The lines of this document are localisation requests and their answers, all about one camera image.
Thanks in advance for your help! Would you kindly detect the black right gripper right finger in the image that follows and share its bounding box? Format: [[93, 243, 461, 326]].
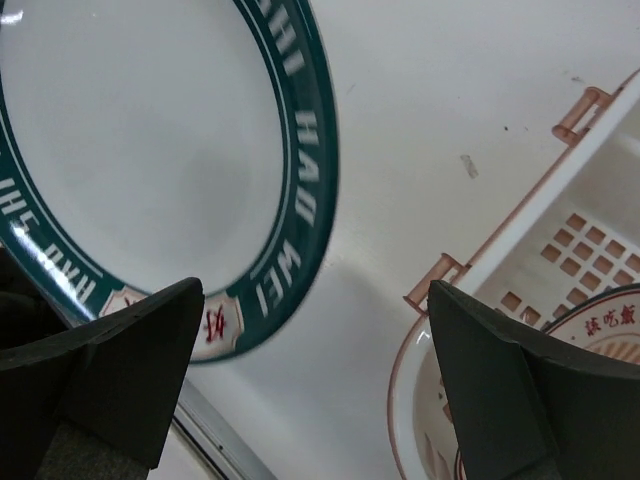
[[427, 280, 639, 479]]

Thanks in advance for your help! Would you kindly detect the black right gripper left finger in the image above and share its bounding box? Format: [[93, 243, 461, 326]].
[[1, 277, 204, 469]]

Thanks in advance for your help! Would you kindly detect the green rimmed white plate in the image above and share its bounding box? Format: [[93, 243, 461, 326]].
[[1, 1, 340, 364]]

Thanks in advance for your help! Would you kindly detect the plate with red characters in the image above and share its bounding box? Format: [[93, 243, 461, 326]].
[[387, 318, 466, 479]]

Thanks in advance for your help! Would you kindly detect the plate with orange sunburst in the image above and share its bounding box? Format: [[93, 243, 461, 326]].
[[542, 283, 640, 365]]

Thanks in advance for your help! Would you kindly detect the white pink dish rack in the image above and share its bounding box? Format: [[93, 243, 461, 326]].
[[404, 72, 639, 328]]

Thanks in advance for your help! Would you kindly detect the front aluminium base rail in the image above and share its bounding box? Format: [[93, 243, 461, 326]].
[[174, 380, 276, 480]]

